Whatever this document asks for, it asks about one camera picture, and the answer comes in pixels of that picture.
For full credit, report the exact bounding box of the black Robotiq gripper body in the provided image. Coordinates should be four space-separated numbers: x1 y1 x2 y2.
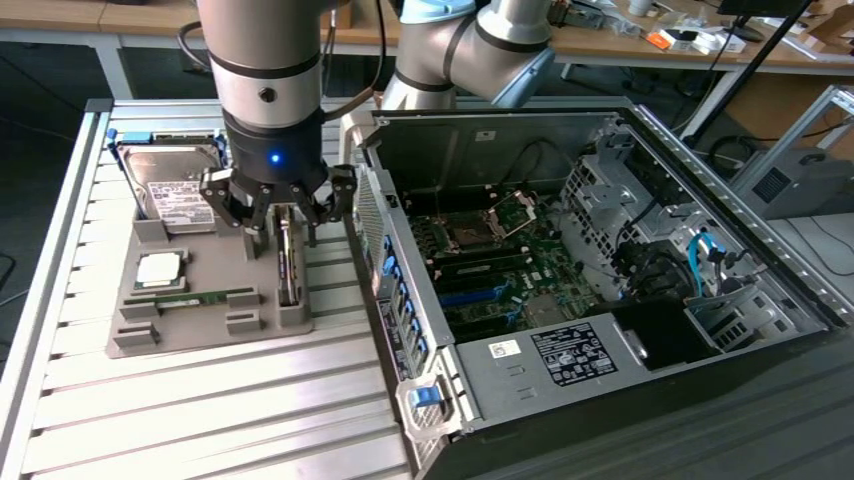
221 112 330 191

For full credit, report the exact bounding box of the graphics card with metal bracket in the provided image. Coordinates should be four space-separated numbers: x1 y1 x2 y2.
269 202 301 307

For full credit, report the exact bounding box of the hard disk in blue carrier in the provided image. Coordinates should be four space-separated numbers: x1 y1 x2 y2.
105 128 232 236

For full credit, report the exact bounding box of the silver CPU chip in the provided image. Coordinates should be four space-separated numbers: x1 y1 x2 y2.
132 252 188 291

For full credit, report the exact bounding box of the green RAM stick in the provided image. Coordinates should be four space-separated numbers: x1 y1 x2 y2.
152 291 228 307

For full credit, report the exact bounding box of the CPU socket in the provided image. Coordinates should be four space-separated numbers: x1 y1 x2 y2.
432 212 508 251

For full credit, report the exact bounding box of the grey plastic parts rack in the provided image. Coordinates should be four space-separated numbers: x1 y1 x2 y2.
104 164 316 360

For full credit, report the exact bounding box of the metal socket cover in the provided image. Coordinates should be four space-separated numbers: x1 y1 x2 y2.
485 192 539 236

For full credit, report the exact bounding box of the black RAM stick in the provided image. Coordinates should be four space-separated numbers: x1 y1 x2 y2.
436 263 532 281

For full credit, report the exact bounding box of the blue expansion slot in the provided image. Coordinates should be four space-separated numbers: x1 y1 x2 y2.
437 285 505 307

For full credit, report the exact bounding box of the green motherboard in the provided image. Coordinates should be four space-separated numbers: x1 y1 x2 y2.
405 189 601 344

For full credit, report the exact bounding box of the wooden desk with grey legs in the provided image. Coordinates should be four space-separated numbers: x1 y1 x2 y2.
0 0 401 100
552 0 854 146

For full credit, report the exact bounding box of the tall perforated disk bay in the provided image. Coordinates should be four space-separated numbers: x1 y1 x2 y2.
557 127 675 266

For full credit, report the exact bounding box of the grey power supply unit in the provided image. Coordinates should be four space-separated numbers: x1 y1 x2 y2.
452 313 652 421

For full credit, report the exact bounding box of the grey electronics box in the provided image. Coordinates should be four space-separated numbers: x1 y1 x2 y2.
564 0 605 29

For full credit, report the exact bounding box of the open black PC case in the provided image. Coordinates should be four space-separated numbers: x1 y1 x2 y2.
337 95 845 480

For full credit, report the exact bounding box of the small grey disk bay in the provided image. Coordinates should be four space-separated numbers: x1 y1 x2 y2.
683 282 828 354

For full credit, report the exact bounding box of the flat white box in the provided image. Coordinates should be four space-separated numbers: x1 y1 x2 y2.
679 33 748 56

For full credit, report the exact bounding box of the black slanted pole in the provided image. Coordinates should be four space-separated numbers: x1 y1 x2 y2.
679 0 819 146

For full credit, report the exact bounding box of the black monitor with stand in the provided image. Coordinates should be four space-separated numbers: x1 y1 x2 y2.
716 0 812 44

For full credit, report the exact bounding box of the grey computer tower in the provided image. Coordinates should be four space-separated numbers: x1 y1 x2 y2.
729 147 854 221

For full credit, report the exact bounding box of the brown cardboard stand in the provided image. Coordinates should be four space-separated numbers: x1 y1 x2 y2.
804 0 854 57

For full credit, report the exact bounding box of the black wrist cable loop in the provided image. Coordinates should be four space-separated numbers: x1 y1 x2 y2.
176 0 389 124

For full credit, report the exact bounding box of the black wire bundle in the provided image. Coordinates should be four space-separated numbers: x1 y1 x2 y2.
609 239 695 301

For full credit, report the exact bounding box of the blue wire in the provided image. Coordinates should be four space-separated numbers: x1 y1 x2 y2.
685 227 728 301

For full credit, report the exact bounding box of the aluminium profile frame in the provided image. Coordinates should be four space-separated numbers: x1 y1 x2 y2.
729 83 854 191

